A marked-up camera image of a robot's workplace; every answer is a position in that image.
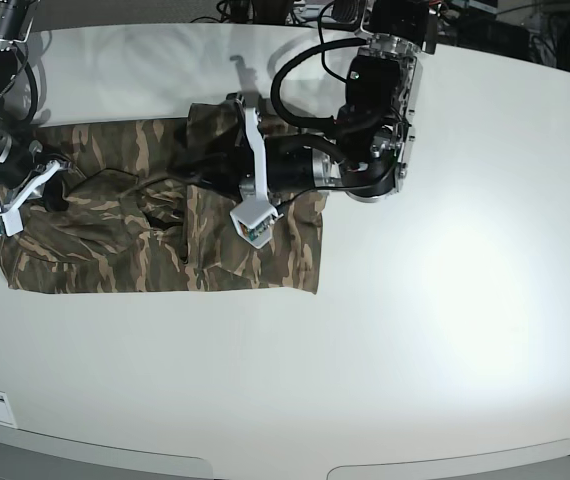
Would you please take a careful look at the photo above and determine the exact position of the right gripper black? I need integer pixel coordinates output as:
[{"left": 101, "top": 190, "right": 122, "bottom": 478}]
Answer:
[{"left": 0, "top": 132, "right": 72, "bottom": 223}]

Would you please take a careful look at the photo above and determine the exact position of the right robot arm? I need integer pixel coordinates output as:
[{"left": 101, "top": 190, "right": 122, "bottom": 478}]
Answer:
[{"left": 0, "top": 1, "right": 70, "bottom": 214}]

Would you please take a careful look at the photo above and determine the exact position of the black equipment with cables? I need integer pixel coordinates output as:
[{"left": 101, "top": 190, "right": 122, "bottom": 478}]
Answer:
[{"left": 192, "top": 0, "right": 366, "bottom": 30}]

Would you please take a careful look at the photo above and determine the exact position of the camouflage T-shirt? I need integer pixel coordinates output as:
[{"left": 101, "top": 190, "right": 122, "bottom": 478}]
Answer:
[{"left": 0, "top": 104, "right": 326, "bottom": 294}]

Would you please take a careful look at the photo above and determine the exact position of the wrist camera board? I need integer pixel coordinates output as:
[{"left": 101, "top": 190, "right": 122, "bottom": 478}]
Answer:
[
  {"left": 230, "top": 197, "right": 280, "bottom": 249},
  {"left": 0, "top": 210, "right": 23, "bottom": 237}
]

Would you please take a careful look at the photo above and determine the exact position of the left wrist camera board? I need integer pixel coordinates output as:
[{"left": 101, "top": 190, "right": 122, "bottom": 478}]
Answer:
[{"left": 230, "top": 197, "right": 280, "bottom": 249}]

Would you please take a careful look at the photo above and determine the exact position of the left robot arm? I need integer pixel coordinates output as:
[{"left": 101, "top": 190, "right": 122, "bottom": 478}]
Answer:
[{"left": 215, "top": 1, "right": 438, "bottom": 202}]

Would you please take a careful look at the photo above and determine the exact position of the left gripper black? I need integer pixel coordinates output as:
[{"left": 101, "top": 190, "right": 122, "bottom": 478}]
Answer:
[{"left": 225, "top": 92, "right": 340, "bottom": 206}]

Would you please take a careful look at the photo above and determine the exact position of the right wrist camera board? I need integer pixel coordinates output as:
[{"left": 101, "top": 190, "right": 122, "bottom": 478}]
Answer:
[{"left": 0, "top": 210, "right": 23, "bottom": 237}]

